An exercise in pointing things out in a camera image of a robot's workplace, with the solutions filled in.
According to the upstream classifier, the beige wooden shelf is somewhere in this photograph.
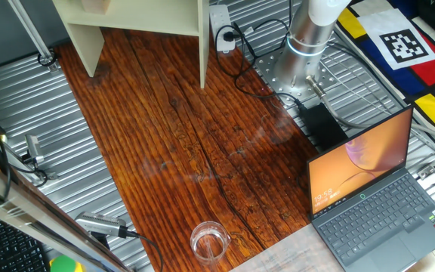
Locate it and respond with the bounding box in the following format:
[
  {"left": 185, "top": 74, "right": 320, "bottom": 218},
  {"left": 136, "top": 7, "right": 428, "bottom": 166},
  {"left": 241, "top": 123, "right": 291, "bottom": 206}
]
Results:
[{"left": 52, "top": 0, "right": 211, "bottom": 90}]

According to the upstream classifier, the brown wood grain board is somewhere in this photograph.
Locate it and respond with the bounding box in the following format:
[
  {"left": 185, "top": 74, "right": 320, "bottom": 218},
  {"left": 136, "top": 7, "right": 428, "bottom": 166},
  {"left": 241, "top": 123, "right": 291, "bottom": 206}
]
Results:
[{"left": 54, "top": 28, "right": 319, "bottom": 272}]

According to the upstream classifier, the black power adapter brick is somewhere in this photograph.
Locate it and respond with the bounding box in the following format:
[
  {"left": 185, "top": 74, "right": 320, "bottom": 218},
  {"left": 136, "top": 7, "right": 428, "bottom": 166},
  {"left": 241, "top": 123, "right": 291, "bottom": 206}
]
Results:
[{"left": 298, "top": 102, "right": 349, "bottom": 153}]

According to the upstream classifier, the clear glass beaker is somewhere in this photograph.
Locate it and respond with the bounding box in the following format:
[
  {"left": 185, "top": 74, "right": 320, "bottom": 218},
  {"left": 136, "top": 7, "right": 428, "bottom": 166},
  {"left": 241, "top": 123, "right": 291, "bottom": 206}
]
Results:
[{"left": 190, "top": 221, "right": 233, "bottom": 265}]

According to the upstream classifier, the white power strip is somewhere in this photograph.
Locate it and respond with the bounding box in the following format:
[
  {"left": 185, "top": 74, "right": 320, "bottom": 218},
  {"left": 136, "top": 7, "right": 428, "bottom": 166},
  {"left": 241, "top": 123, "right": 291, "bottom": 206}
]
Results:
[{"left": 208, "top": 3, "right": 237, "bottom": 54}]

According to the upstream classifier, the translucent plastic sheet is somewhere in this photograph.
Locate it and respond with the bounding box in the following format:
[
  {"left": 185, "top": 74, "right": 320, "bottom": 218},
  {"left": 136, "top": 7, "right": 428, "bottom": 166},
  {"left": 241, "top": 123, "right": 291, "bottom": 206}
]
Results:
[{"left": 232, "top": 222, "right": 345, "bottom": 272}]

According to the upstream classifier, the dark grey laptop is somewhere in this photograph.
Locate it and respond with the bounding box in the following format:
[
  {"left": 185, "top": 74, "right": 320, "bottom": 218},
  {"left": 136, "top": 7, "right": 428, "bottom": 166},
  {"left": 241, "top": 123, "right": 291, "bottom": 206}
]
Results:
[{"left": 306, "top": 104, "right": 435, "bottom": 272}]

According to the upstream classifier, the colour block patterned cloth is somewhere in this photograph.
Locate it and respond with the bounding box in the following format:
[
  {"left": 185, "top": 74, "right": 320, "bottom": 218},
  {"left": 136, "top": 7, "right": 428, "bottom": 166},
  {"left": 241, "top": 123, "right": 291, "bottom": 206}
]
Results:
[{"left": 334, "top": 0, "right": 435, "bottom": 144}]

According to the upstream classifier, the green yellow ball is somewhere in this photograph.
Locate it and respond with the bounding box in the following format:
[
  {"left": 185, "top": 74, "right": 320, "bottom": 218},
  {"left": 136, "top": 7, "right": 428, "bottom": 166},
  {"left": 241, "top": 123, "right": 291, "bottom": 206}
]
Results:
[{"left": 49, "top": 255, "right": 85, "bottom": 272}]

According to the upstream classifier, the white marker tag sheet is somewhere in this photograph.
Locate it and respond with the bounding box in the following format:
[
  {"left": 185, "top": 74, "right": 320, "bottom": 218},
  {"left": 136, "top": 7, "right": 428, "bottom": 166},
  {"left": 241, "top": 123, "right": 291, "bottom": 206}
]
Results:
[{"left": 356, "top": 8, "right": 435, "bottom": 72}]

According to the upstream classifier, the metal framed glass panel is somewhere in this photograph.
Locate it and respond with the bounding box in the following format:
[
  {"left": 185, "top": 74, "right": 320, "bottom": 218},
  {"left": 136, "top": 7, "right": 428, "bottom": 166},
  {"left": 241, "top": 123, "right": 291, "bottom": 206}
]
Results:
[{"left": 0, "top": 150, "right": 134, "bottom": 272}]

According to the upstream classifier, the black keyboard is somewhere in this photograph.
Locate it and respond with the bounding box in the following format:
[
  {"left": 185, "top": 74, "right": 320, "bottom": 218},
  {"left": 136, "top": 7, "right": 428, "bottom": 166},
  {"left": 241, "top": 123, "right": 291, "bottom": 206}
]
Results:
[{"left": 0, "top": 218, "right": 49, "bottom": 272}]

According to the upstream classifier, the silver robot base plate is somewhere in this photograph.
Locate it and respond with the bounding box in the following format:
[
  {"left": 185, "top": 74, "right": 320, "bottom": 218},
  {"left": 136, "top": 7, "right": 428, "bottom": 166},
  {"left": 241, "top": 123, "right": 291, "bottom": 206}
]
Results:
[{"left": 254, "top": 48, "right": 340, "bottom": 107}]

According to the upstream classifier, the black adapter cord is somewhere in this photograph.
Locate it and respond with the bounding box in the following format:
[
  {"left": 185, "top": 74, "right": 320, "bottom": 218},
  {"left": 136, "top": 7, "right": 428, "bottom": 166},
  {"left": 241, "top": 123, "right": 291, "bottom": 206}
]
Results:
[{"left": 234, "top": 22, "right": 307, "bottom": 113}]

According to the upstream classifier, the black power cord with plug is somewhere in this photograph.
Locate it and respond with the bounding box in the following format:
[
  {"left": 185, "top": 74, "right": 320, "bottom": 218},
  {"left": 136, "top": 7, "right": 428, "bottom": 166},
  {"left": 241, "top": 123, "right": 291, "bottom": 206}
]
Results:
[{"left": 214, "top": 24, "right": 256, "bottom": 80}]

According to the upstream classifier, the grey cable with metal connector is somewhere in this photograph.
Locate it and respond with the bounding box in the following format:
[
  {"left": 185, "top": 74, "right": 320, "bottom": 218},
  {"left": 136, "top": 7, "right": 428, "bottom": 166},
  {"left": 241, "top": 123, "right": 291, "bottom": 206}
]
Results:
[{"left": 306, "top": 74, "right": 435, "bottom": 150}]

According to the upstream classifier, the black camera cable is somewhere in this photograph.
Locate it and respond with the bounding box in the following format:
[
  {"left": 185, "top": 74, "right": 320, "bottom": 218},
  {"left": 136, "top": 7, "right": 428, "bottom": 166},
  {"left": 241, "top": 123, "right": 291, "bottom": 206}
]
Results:
[{"left": 125, "top": 228, "right": 165, "bottom": 272}]

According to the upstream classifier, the silver ribbed camera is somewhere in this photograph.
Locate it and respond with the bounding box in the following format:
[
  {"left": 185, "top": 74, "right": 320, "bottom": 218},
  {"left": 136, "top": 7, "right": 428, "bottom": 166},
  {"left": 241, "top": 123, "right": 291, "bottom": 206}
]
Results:
[{"left": 74, "top": 211, "right": 128, "bottom": 239}]

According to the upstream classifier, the aluminium camera mount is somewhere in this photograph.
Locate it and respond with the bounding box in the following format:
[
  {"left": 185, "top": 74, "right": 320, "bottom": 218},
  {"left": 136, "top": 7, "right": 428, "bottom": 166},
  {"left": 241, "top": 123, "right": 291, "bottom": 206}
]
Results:
[{"left": 2, "top": 143, "right": 58, "bottom": 181}]

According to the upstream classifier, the small grey camera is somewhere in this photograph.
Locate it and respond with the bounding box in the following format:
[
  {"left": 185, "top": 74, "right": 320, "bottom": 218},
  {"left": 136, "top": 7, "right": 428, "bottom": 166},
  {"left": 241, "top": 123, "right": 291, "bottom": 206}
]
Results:
[{"left": 23, "top": 134, "right": 45, "bottom": 164}]

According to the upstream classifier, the aluminium post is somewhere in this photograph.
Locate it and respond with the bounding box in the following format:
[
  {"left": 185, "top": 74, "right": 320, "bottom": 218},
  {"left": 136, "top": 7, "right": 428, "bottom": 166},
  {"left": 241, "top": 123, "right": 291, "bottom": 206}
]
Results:
[{"left": 8, "top": 0, "right": 62, "bottom": 73}]

